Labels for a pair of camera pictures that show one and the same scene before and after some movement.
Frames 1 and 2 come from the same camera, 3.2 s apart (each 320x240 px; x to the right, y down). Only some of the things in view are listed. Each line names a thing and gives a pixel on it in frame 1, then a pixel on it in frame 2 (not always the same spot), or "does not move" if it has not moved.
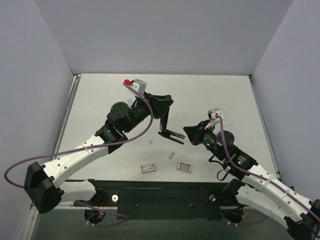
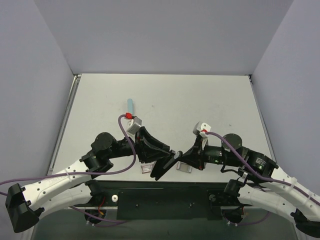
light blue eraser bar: x=129 y=102 does not move
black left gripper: x=162 y=105 -> x=141 y=144
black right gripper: x=196 y=133 -> x=198 y=153
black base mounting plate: x=160 y=200 does not move
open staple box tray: x=184 y=167 does not move
